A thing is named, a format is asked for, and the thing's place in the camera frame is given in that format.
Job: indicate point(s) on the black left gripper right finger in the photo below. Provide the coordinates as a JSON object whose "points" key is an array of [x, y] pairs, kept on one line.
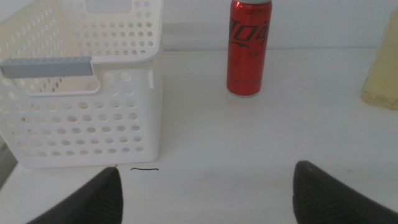
{"points": [[323, 199]]}

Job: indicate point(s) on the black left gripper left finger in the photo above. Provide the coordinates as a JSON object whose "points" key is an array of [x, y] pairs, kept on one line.
{"points": [[99, 199]]}

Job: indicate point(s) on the yellow tea bottle white cap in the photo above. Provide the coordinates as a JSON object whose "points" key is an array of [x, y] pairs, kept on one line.
{"points": [[384, 77]]}

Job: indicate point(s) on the red cola can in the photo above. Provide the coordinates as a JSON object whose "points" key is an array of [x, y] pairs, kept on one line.
{"points": [[247, 62]]}

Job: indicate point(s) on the white perforated plastic basket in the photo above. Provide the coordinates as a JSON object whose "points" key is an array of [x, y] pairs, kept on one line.
{"points": [[93, 124]]}

